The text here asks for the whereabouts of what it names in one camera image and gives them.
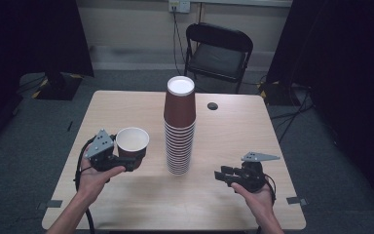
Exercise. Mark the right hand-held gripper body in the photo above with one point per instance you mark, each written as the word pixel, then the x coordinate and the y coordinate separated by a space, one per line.
pixel 252 175

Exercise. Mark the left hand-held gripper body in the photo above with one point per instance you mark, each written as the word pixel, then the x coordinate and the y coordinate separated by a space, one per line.
pixel 100 148

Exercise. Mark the single brown white-lined paper cup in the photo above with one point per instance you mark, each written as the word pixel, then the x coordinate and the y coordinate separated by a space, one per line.
pixel 132 141

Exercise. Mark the stack of brown paper cups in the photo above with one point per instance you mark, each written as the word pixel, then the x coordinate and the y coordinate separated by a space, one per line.
pixel 179 110

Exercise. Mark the person's right hand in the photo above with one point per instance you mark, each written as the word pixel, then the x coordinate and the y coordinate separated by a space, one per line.
pixel 258 201

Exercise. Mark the person's left hand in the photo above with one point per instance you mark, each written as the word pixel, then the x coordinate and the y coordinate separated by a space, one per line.
pixel 92 180

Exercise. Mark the grey tape strip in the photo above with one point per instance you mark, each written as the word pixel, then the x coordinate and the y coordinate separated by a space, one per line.
pixel 50 204
pixel 297 201

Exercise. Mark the black round table grommet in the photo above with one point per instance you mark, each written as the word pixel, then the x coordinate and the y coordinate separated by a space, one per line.
pixel 212 106

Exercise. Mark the black stand base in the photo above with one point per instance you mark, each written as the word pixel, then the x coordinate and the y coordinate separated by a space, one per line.
pixel 58 87

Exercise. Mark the black folding chair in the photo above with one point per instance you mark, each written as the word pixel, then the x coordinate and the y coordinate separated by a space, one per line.
pixel 217 58

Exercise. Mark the dark curtain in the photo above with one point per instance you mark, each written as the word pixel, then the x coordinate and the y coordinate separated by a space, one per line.
pixel 29 35
pixel 344 65

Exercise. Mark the white wall socket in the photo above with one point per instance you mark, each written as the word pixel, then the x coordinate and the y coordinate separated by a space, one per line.
pixel 179 6

